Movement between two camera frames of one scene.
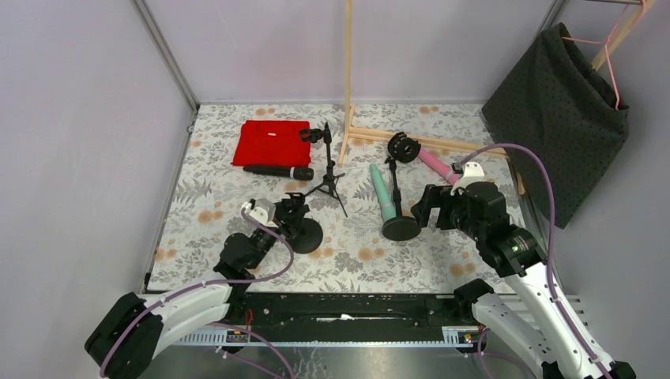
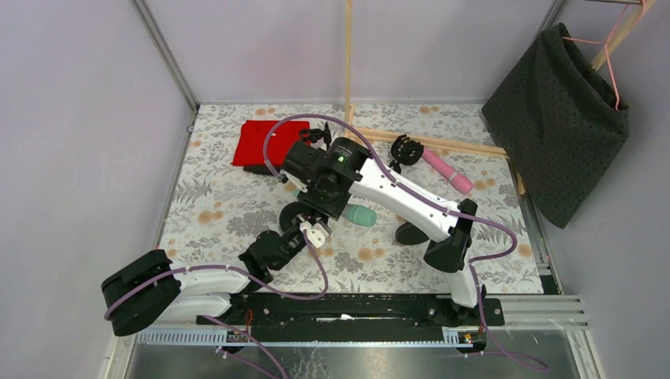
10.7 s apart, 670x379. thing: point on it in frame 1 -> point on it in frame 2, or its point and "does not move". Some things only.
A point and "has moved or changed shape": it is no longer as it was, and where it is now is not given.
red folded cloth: [272, 143] does not move
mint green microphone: [386, 205] has moved or changed shape
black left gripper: [288, 211] -> [292, 215]
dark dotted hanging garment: [551, 99] does not move
